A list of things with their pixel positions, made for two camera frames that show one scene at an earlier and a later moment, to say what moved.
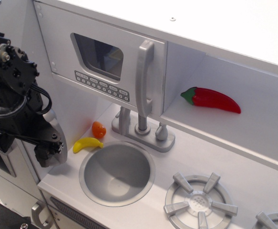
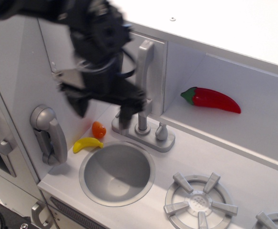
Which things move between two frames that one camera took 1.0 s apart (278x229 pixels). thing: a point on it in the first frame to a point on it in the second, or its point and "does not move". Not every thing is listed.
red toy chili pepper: (203, 97) does not move
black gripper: (28, 124) to (99, 45)
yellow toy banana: (86, 142) does not move
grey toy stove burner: (199, 202) does not move
